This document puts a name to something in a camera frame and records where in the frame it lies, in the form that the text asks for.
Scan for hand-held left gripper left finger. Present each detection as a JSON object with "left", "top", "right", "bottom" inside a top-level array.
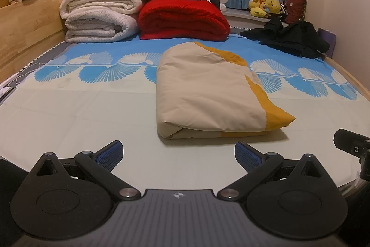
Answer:
[{"left": 29, "top": 140, "right": 142, "bottom": 202}]

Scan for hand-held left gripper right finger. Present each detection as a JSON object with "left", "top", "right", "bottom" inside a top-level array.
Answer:
[{"left": 217, "top": 141, "right": 328, "bottom": 202}]

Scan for beige and mustard hoodie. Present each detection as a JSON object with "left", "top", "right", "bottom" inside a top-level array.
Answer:
[{"left": 156, "top": 41, "right": 296, "bottom": 140}]

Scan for pile of black clothes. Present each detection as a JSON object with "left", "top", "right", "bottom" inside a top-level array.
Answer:
[{"left": 239, "top": 17, "right": 330, "bottom": 59}]

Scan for blue patterned bed sheet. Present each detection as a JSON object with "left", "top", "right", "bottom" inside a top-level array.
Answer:
[{"left": 0, "top": 33, "right": 365, "bottom": 192}]

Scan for purple paper bag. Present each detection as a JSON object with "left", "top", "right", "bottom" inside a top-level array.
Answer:
[{"left": 317, "top": 28, "right": 337, "bottom": 59}]

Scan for white folded fleece blanket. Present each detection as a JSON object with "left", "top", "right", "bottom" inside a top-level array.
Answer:
[{"left": 59, "top": 0, "right": 143, "bottom": 43}]

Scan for window sill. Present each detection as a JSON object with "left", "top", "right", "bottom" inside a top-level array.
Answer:
[{"left": 222, "top": 8, "right": 290, "bottom": 30}]

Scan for yellow plush toy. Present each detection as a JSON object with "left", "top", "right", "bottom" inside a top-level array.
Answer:
[
  {"left": 264, "top": 0, "right": 281, "bottom": 16},
  {"left": 249, "top": 0, "right": 268, "bottom": 18}
]

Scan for wooden headboard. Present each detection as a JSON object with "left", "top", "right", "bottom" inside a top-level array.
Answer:
[{"left": 0, "top": 0, "right": 81, "bottom": 82}]

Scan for red folded blanket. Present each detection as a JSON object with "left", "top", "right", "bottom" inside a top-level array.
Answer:
[{"left": 138, "top": 0, "right": 231, "bottom": 41}]

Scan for wooden bed side rail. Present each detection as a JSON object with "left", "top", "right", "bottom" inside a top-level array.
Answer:
[{"left": 324, "top": 57, "right": 370, "bottom": 97}]

